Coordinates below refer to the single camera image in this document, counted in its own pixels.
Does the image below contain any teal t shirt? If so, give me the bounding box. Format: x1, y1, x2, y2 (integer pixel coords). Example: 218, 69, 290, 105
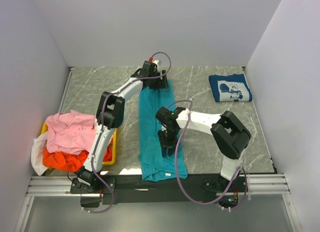
136, 79, 188, 182

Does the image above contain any pink t shirt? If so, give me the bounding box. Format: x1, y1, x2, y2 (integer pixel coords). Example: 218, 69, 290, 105
45, 110, 98, 156

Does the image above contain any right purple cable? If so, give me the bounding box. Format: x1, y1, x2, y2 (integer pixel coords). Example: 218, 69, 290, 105
165, 99, 249, 211

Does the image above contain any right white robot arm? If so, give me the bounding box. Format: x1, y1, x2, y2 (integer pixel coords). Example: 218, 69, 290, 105
155, 107, 252, 192

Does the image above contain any white t shirt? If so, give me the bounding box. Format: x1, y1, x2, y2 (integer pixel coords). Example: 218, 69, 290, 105
30, 132, 48, 176

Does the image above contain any black base beam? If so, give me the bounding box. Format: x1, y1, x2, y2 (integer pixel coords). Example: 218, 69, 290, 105
69, 173, 251, 208

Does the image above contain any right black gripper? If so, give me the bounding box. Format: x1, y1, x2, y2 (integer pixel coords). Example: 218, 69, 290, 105
157, 127, 181, 157

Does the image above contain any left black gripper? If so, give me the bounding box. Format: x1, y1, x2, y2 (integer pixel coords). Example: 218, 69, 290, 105
149, 71, 170, 91

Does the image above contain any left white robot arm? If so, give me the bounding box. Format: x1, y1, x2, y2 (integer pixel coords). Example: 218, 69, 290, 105
73, 68, 169, 193

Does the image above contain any orange t shirt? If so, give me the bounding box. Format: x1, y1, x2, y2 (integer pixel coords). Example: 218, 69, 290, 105
42, 146, 113, 173

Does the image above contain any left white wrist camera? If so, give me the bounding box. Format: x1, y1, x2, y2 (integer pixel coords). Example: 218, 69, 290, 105
140, 58, 161, 78

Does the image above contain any yellow plastic bin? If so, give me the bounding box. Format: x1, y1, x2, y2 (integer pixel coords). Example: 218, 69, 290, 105
40, 121, 117, 166

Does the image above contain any folded navy printed t shirt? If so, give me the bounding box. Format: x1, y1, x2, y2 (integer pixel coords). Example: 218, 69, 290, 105
208, 74, 253, 102

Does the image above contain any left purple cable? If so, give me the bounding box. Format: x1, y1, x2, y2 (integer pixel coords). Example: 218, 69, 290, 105
89, 51, 172, 215

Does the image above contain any purple cable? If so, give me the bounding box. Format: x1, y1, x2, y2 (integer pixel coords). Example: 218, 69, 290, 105
165, 99, 249, 211
89, 51, 172, 215

